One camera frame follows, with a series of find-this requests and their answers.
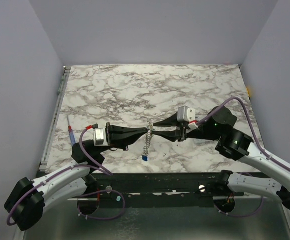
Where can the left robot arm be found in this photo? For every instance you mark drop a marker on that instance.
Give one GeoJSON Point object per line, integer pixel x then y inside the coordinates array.
{"type": "Point", "coordinates": [30, 199]}

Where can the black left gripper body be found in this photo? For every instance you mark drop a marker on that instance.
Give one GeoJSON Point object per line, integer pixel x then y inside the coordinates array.
{"type": "Point", "coordinates": [108, 133]}

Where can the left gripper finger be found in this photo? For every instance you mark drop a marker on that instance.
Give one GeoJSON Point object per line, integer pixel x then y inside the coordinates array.
{"type": "Point", "coordinates": [127, 131]}
{"type": "Point", "coordinates": [123, 141]}

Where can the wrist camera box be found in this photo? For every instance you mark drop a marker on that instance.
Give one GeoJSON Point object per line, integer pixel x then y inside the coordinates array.
{"type": "Point", "coordinates": [99, 137]}
{"type": "Point", "coordinates": [187, 117]}

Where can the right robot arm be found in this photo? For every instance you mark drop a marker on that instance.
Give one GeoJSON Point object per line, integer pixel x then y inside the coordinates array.
{"type": "Point", "coordinates": [237, 146]}

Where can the aluminium frame rail left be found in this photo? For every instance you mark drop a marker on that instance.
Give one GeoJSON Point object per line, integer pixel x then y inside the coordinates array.
{"type": "Point", "coordinates": [60, 95]}

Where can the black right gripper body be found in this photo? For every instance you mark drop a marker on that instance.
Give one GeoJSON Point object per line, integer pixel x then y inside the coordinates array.
{"type": "Point", "coordinates": [183, 131]}

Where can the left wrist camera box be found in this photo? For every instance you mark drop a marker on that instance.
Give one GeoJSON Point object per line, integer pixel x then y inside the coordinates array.
{"type": "Point", "coordinates": [99, 137]}

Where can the blue red screwdriver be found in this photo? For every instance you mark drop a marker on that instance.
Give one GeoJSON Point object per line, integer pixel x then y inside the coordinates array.
{"type": "Point", "coordinates": [70, 132]}

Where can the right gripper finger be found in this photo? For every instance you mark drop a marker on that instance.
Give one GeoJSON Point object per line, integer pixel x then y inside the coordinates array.
{"type": "Point", "coordinates": [171, 136]}
{"type": "Point", "coordinates": [168, 122]}

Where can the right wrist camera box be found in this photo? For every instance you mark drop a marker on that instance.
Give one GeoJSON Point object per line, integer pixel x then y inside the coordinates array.
{"type": "Point", "coordinates": [187, 117]}

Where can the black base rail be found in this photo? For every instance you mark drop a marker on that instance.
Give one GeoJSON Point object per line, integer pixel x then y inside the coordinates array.
{"type": "Point", "coordinates": [159, 190]}

